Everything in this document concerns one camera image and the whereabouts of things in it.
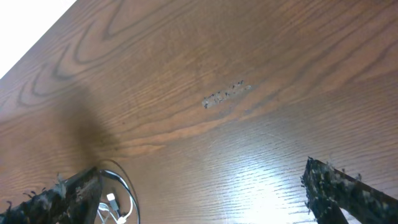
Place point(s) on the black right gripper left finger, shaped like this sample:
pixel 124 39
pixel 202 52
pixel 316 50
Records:
pixel 73 201

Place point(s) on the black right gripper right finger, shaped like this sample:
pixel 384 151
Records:
pixel 330 191

